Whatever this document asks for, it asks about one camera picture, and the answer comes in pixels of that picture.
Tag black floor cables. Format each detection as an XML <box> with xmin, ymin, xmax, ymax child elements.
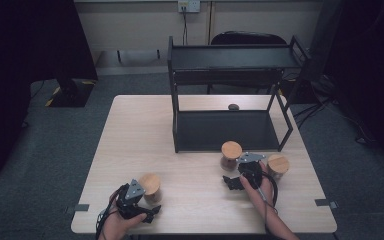
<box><xmin>292</xmin><ymin>74</ymin><xmax>378</xmax><ymax>145</ymax></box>

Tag person's right hand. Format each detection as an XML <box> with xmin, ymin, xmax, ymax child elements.
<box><xmin>239</xmin><ymin>161</ymin><xmax>275</xmax><ymax>216</ymax></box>

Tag black stand base yellow tape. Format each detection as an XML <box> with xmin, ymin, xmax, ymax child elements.
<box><xmin>44</xmin><ymin>78</ymin><xmax>97</xmax><ymax>109</ymax></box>

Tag black metal shelf rack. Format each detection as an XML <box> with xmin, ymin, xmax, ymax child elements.
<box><xmin>167</xmin><ymin>34</ymin><xmax>313</xmax><ymax>154</ymax></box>

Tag white wall socket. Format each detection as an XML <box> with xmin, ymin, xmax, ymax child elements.
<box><xmin>177</xmin><ymin>0</ymin><xmax>201</xmax><ymax>14</ymax></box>

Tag black power cable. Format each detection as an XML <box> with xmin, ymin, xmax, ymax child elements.
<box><xmin>181</xmin><ymin>5</ymin><xmax>189</xmax><ymax>46</ymax></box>

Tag glass jar tan contents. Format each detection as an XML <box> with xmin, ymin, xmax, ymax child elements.
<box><xmin>138</xmin><ymin>172</ymin><xmax>164</xmax><ymax>206</ymax></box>

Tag left hand-held gripper cable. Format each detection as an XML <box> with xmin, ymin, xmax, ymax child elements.
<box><xmin>95</xmin><ymin>184</ymin><xmax>128</xmax><ymax>240</ymax></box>

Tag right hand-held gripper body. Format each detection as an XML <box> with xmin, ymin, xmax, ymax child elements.
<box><xmin>235</xmin><ymin>151</ymin><xmax>267</xmax><ymax>190</ymax></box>

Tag person's left hand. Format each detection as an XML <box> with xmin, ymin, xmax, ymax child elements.
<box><xmin>100</xmin><ymin>209</ymin><xmax>148</xmax><ymax>240</ymax></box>

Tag grey table bracket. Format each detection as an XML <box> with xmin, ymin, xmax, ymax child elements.
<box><xmin>314</xmin><ymin>198</ymin><xmax>340</xmax><ymax>210</ymax></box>
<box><xmin>64</xmin><ymin>203</ymin><xmax>91</xmax><ymax>215</ymax></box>

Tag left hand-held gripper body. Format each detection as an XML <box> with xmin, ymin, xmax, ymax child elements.
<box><xmin>114</xmin><ymin>179</ymin><xmax>149</xmax><ymax>221</ymax></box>

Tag glass jar red contents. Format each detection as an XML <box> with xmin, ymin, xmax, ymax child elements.
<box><xmin>219</xmin><ymin>140</ymin><xmax>243</xmax><ymax>173</ymax></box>

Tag black chair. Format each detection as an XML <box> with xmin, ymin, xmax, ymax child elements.
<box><xmin>207</xmin><ymin>30</ymin><xmax>288</xmax><ymax>95</ymax></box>

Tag right hand-held gripper cable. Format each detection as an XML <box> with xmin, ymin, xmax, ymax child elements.
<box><xmin>259</xmin><ymin>170</ymin><xmax>280</xmax><ymax>234</ymax></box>

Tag hand-held gripper cable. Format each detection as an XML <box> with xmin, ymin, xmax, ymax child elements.
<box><xmin>95</xmin><ymin>184</ymin><xmax>128</xmax><ymax>240</ymax></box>
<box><xmin>259</xmin><ymin>170</ymin><xmax>280</xmax><ymax>234</ymax></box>

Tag glass jar dark contents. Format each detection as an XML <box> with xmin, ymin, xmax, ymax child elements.
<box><xmin>265</xmin><ymin>153</ymin><xmax>291</xmax><ymax>182</ymax></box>

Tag dark curtain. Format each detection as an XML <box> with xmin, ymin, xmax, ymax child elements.
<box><xmin>308</xmin><ymin>0</ymin><xmax>384</xmax><ymax>174</ymax></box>
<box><xmin>0</xmin><ymin>0</ymin><xmax>99</xmax><ymax>184</ymax></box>

